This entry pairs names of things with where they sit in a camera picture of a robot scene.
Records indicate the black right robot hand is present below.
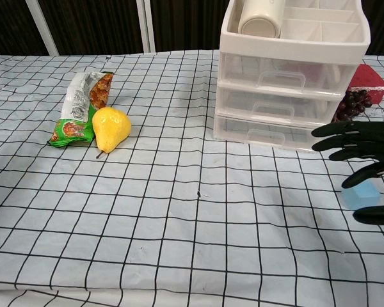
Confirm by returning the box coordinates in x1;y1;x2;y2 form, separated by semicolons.
311;118;384;226

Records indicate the light blue cube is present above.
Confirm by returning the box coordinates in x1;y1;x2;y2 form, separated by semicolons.
341;181;381;211

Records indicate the clear drawer with handle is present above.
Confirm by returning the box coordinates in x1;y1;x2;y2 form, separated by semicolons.
216;84;345;125
213;113;321;152
219;51;356;96

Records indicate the white compartment tray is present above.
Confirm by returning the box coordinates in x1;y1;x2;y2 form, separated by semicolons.
212;0;371;154

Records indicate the dark purple grape bunch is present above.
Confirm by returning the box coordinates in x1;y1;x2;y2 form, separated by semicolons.
334;90;373;123

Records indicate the cream cylindrical bottle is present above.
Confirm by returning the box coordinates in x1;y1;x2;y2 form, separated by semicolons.
237;0;285;38

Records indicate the white black checked tablecloth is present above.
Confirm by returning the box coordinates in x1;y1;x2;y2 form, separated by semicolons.
0;49;384;307

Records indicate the yellow pear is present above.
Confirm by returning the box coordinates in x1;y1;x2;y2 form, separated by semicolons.
92;107;132;160

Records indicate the green snack packet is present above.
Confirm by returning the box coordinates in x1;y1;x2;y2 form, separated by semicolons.
47;70;115;148

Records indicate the white partition post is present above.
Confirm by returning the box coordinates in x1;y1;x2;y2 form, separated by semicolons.
28;0;60;56
136;0;157;54

